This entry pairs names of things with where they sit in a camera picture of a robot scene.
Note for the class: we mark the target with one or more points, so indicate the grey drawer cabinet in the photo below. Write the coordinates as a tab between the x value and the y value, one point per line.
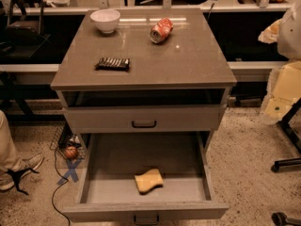
188	68

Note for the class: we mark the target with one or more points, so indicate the wire basket on floor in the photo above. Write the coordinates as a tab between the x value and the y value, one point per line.
65	139

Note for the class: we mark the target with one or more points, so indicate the grey sneaker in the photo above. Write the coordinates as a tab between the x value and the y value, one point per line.
11	178

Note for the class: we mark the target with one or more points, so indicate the open middle drawer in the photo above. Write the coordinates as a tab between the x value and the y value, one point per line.
108	191

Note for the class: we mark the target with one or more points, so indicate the black chair at left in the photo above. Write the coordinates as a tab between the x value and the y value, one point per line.
24	34

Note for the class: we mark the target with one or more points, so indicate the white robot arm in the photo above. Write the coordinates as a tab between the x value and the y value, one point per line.
289	34

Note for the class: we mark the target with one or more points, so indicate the blue tape cross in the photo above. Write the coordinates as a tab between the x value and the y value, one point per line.
71	173

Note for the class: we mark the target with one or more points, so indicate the dark snack bar packet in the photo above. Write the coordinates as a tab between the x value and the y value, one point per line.
113	64

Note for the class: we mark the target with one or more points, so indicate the orange ball on floor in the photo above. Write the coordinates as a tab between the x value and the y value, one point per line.
71	152

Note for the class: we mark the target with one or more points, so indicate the closed top drawer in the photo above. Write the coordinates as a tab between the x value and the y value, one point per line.
127	119

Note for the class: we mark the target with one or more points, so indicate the person leg beige trousers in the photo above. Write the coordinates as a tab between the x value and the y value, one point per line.
9	156

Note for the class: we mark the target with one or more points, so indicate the yellow sponge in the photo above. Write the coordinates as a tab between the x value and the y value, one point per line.
148	181

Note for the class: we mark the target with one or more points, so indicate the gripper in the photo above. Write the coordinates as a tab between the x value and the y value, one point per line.
290	37

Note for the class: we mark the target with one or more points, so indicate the crushed red soda can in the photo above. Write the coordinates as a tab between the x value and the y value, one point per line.
161	31

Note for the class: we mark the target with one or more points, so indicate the white bowl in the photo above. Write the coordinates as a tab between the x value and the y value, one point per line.
105	20

